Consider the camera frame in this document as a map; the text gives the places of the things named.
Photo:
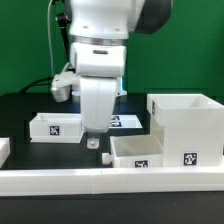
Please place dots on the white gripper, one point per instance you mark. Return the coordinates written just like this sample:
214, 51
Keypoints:
97, 70

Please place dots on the white drawer box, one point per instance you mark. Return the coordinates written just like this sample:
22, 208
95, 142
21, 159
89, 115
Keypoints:
56, 128
138, 151

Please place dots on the white front drawer box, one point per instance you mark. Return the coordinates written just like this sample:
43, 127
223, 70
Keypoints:
138, 151

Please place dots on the white drawer cabinet frame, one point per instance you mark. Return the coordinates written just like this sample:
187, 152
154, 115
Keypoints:
190, 128

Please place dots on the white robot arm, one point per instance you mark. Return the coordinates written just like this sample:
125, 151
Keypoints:
109, 22

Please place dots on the fiducial marker sheet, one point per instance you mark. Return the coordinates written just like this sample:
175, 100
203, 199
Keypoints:
125, 121

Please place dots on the white left barrier rail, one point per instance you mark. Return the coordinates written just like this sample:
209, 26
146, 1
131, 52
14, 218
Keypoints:
4, 150

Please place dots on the white barrier rail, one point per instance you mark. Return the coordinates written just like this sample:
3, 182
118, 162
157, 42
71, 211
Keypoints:
4, 150
111, 180

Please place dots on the white front barrier rail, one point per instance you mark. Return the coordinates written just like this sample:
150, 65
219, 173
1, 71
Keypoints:
111, 180

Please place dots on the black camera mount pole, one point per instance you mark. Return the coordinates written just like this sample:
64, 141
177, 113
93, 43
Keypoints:
63, 21

